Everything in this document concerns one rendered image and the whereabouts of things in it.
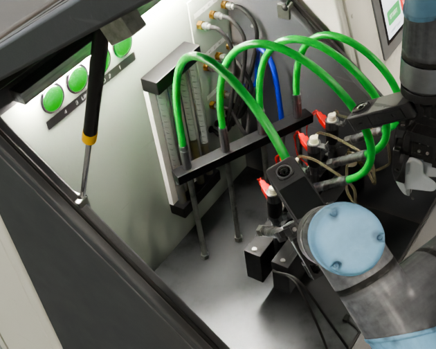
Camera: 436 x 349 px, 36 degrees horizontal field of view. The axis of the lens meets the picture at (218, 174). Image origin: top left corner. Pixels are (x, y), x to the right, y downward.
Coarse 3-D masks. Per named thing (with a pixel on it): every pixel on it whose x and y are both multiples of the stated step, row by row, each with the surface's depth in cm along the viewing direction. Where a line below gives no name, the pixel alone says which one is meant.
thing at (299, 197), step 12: (276, 168) 93; (288, 168) 92; (300, 168) 92; (276, 180) 92; (288, 180) 92; (300, 180) 91; (276, 192) 93; (288, 192) 91; (300, 192) 90; (312, 192) 90; (288, 204) 90; (300, 204) 89; (312, 204) 89; (324, 204) 88; (300, 216) 88
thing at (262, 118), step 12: (180, 60) 113; (204, 60) 105; (216, 60) 104; (180, 72) 116; (228, 72) 101; (180, 84) 120; (240, 84) 100; (180, 96) 123; (240, 96) 100; (252, 96) 99; (180, 108) 125; (252, 108) 98; (180, 120) 128; (264, 120) 98; (180, 132) 130; (276, 132) 98; (180, 144) 132; (276, 144) 97; (288, 156) 97
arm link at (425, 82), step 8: (400, 64) 90; (408, 64) 87; (400, 72) 90; (408, 72) 88; (416, 72) 87; (424, 72) 86; (432, 72) 86; (400, 80) 91; (408, 80) 89; (416, 80) 88; (424, 80) 87; (432, 80) 87; (408, 88) 89; (416, 88) 88; (424, 88) 88; (432, 88) 87
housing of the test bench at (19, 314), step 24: (0, 0) 112; (24, 0) 111; (48, 0) 110; (0, 24) 105; (0, 216) 114; (0, 240) 121; (0, 264) 128; (0, 288) 137; (24, 288) 129; (0, 312) 148; (24, 312) 138; (0, 336) 159; (24, 336) 148; (48, 336) 138
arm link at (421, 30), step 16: (416, 0) 81; (432, 0) 80; (416, 16) 82; (432, 16) 81; (416, 32) 83; (432, 32) 82; (416, 48) 85; (432, 48) 84; (416, 64) 86; (432, 64) 85
